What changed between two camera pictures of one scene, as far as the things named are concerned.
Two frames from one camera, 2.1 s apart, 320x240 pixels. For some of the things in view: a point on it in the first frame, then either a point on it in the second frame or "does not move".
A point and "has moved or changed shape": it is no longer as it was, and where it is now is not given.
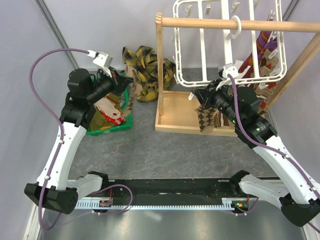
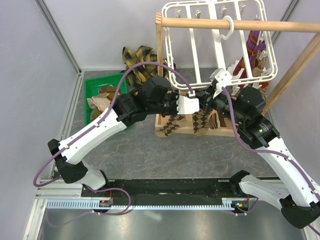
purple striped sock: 263,43 → 252,47
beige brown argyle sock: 206,117 has moved or changed shape
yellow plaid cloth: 143,61 does not move
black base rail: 168,189 does not move
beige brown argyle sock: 135,89 → 171,127
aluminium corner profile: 55,30 does not move
